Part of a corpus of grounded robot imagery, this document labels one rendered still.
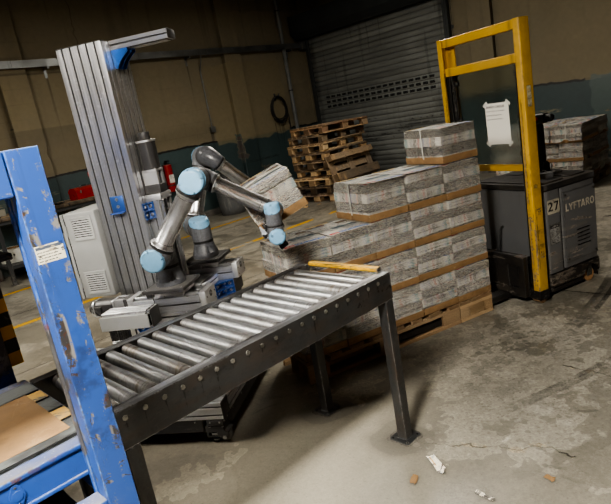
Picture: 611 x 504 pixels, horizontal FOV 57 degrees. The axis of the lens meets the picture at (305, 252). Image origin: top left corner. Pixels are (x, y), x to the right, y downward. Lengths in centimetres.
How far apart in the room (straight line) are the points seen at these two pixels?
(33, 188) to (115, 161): 172
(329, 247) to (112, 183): 122
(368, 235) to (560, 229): 147
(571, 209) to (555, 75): 560
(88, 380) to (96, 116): 185
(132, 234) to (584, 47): 773
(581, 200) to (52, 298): 365
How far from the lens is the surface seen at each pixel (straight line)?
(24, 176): 134
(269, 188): 287
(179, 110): 1049
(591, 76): 952
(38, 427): 181
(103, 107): 303
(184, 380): 181
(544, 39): 975
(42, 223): 135
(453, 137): 369
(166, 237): 265
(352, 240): 327
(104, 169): 306
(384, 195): 336
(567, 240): 427
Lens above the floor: 151
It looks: 14 degrees down
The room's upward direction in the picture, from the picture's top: 10 degrees counter-clockwise
